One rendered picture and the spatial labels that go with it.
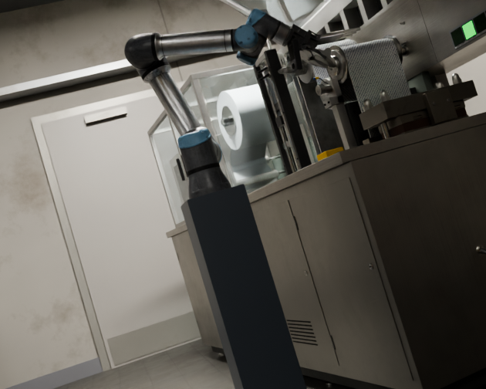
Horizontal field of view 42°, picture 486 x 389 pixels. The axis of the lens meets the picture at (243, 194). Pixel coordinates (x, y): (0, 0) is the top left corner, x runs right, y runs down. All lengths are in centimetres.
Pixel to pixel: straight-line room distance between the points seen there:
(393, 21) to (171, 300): 337
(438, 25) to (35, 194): 382
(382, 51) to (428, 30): 18
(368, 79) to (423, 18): 32
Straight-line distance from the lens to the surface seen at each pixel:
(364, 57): 247
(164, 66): 237
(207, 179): 211
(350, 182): 204
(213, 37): 222
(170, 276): 537
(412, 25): 261
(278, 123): 269
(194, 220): 205
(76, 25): 581
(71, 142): 547
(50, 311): 543
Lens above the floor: 74
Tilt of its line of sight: 3 degrees up
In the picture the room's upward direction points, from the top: 17 degrees counter-clockwise
